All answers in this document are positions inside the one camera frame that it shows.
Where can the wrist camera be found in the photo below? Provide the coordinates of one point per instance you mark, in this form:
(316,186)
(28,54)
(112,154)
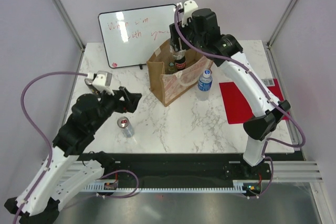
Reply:
(101,81)
(186,8)

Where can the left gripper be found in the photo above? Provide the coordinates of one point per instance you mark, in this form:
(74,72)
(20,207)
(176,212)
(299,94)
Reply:
(131,102)

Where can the white dry-erase board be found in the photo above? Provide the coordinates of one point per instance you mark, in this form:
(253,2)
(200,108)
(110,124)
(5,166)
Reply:
(131,36)

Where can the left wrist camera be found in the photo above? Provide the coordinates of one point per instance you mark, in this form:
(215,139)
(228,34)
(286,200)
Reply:
(101,81)

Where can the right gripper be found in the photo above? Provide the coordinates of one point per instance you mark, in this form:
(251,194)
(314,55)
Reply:
(174,37)

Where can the silver beverage can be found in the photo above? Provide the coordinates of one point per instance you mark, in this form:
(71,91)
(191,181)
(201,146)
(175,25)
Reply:
(124,124)

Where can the white cable duct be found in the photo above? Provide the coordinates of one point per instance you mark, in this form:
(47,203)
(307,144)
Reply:
(129,187)

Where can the Coca-Cola glass bottle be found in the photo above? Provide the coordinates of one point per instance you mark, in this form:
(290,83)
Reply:
(180,62)

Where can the brown canvas tote bag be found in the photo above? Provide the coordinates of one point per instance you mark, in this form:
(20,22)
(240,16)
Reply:
(168,87)

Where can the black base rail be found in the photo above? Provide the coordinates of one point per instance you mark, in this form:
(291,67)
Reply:
(185,169)

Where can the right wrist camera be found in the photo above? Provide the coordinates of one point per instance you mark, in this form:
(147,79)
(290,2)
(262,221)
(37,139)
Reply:
(186,8)

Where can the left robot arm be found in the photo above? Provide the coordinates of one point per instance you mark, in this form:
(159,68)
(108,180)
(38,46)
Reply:
(45,197)

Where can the clear soda water bottle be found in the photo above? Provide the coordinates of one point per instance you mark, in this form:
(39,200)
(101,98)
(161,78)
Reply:
(177,54)

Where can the black and yellow can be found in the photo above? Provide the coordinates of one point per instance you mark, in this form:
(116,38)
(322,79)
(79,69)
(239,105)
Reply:
(92,89)

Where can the blue-label water bottle near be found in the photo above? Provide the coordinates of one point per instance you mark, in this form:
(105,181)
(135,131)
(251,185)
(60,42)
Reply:
(204,85)

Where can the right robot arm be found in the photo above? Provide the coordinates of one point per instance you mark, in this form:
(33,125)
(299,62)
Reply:
(267,109)

